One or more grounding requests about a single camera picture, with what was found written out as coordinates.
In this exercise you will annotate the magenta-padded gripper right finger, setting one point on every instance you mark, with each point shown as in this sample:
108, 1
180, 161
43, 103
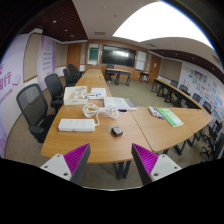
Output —
150, 163

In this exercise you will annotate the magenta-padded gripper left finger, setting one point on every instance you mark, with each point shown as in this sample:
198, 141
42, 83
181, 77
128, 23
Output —
71, 163

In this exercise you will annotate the black charger block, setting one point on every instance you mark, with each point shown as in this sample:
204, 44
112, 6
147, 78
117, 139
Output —
117, 131

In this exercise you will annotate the white power strip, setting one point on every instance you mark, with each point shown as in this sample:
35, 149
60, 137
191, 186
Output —
76, 125

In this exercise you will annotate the green booklet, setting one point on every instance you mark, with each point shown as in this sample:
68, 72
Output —
170, 117

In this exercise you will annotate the white marker pen pack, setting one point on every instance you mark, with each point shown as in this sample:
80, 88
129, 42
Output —
153, 111

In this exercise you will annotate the dark round disc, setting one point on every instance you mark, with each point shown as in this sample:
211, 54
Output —
122, 110

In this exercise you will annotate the white open cardboard box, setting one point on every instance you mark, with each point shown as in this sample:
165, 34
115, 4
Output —
75, 101

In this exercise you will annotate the row of black chairs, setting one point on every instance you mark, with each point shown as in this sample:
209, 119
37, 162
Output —
208, 133

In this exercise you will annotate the white flat product box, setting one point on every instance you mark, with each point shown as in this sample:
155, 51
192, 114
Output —
116, 102

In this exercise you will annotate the large black mesh office chair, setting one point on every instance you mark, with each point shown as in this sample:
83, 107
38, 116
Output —
31, 103

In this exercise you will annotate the long curved wooden table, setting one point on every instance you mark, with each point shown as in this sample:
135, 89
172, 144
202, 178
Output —
173, 91

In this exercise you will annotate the white and blue paper packet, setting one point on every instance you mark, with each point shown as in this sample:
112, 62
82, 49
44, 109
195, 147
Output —
98, 91

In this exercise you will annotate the group of black office chairs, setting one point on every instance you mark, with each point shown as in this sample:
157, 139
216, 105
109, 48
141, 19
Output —
71, 73

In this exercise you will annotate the small dark side table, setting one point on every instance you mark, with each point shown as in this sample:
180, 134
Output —
144, 73

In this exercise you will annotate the dark-legged wooden desk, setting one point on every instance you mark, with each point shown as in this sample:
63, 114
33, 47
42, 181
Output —
118, 71

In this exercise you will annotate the bright ceiling light panel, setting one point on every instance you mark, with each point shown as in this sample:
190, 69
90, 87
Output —
160, 23

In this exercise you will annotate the colourful wall posters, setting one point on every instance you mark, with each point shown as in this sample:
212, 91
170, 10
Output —
206, 86

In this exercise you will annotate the purple lettered wall banner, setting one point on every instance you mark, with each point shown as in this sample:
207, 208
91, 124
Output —
10, 80

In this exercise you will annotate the white wall whiteboard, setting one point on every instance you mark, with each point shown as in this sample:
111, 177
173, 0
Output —
141, 60

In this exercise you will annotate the large black wall screen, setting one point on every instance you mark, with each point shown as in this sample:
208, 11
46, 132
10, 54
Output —
118, 56

